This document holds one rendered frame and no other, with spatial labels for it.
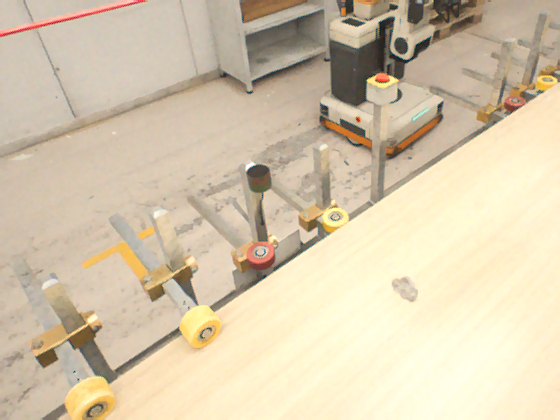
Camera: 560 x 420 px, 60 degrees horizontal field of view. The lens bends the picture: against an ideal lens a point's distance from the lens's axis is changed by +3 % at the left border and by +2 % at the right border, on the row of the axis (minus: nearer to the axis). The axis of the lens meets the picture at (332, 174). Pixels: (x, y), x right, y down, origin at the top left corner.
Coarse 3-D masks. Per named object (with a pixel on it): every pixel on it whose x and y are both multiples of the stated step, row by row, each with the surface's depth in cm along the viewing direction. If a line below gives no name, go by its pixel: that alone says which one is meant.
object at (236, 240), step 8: (192, 200) 159; (200, 200) 158; (200, 208) 155; (208, 208) 155; (208, 216) 152; (216, 216) 152; (216, 224) 149; (224, 224) 149; (224, 232) 146; (232, 232) 146; (232, 240) 144; (240, 240) 144; (264, 272) 136
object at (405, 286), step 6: (402, 276) 126; (408, 276) 125; (396, 282) 123; (402, 282) 124; (408, 282) 123; (414, 282) 124; (396, 288) 123; (402, 288) 122; (408, 288) 122; (414, 288) 122; (402, 294) 121; (408, 294) 121; (414, 294) 121; (408, 300) 120
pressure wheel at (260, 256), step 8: (248, 248) 135; (256, 248) 135; (264, 248) 135; (272, 248) 134; (248, 256) 132; (256, 256) 133; (264, 256) 132; (272, 256) 132; (256, 264) 131; (264, 264) 131; (272, 264) 134
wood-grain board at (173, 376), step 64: (512, 128) 180; (448, 192) 153; (512, 192) 152; (320, 256) 132; (384, 256) 132; (448, 256) 131; (512, 256) 131; (256, 320) 117; (320, 320) 116; (384, 320) 116; (448, 320) 116; (512, 320) 115; (128, 384) 105; (192, 384) 105; (256, 384) 104; (320, 384) 104; (384, 384) 104; (448, 384) 103; (512, 384) 103
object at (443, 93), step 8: (432, 88) 224; (440, 88) 223; (440, 96) 222; (448, 96) 219; (456, 96) 217; (464, 104) 214; (472, 104) 211; (480, 104) 211; (496, 112) 205; (496, 120) 205
